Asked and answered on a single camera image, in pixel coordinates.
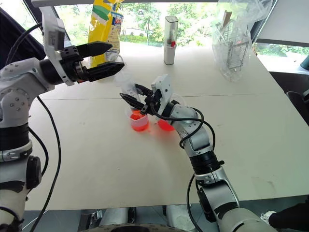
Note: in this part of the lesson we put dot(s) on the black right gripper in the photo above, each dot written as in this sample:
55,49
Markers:
152,104

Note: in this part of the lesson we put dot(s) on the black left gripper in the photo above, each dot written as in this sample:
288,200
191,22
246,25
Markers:
72,62

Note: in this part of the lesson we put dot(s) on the clear plastic cup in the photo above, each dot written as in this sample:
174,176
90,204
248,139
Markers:
129,88

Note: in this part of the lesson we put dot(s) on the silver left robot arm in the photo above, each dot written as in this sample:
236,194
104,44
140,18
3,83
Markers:
14,96

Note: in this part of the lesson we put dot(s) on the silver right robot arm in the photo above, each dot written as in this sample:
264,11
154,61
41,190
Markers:
200,142

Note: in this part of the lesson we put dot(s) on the clear cup with red liquid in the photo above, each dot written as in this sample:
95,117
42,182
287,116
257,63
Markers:
165,125
138,123

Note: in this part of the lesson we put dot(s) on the white and blue packet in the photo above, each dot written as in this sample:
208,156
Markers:
116,31

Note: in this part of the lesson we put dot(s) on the yellow snack bag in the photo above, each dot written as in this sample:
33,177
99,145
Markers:
99,26

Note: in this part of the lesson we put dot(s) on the tall white lidded container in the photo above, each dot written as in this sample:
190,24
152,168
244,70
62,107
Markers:
170,48

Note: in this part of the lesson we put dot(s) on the white cylinder under table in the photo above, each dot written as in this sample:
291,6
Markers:
116,216
179,216

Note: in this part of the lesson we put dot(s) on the clear plastic bag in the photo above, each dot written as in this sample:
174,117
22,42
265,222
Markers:
256,21

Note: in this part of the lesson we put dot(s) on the black office chair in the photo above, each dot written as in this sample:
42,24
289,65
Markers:
294,84

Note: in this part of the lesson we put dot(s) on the white panel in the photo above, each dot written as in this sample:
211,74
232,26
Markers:
285,21

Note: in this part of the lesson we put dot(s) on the white sneaker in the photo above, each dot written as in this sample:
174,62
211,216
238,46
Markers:
268,216

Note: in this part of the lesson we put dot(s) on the black trouser leg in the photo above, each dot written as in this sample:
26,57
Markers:
292,217

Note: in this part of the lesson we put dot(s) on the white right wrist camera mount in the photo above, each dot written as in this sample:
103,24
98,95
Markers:
164,87

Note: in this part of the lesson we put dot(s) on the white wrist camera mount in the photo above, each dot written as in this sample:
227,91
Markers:
164,87
54,36

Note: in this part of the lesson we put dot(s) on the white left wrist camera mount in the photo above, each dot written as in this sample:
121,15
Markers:
54,36

